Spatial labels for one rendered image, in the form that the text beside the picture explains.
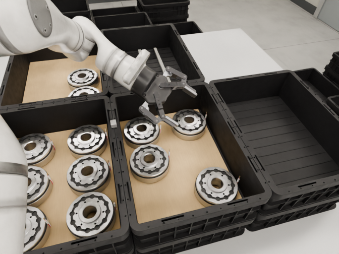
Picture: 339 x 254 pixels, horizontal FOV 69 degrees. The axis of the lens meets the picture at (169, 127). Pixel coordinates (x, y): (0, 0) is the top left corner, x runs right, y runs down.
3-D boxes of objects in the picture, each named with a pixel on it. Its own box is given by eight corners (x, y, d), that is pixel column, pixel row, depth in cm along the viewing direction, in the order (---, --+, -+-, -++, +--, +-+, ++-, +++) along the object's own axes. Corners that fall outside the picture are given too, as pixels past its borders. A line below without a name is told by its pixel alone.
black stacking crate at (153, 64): (201, 108, 86) (206, 81, 77) (114, 122, 80) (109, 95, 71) (171, 49, 111) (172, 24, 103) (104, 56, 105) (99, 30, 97)
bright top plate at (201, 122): (211, 130, 73) (211, 129, 72) (178, 137, 70) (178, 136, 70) (198, 107, 79) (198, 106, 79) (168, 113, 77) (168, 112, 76)
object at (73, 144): (106, 150, 67) (106, 148, 66) (67, 156, 65) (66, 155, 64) (104, 123, 73) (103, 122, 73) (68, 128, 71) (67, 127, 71)
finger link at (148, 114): (139, 107, 62) (159, 119, 63) (136, 112, 62) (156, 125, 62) (140, 104, 60) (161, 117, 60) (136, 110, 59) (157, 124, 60)
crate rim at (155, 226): (271, 202, 53) (275, 196, 51) (131, 238, 47) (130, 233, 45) (206, 86, 78) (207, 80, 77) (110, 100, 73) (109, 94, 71)
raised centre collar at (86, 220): (103, 219, 53) (102, 218, 53) (79, 227, 52) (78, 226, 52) (99, 199, 57) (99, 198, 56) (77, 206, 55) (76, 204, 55)
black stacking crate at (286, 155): (358, 192, 66) (387, 168, 57) (258, 218, 60) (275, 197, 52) (278, 96, 91) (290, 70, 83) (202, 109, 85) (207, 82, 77)
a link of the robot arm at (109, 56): (134, 49, 64) (117, 78, 66) (82, 15, 63) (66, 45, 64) (129, 46, 57) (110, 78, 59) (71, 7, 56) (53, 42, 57)
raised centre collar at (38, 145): (40, 153, 65) (39, 151, 64) (19, 156, 64) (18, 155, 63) (41, 139, 68) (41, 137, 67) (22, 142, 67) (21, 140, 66)
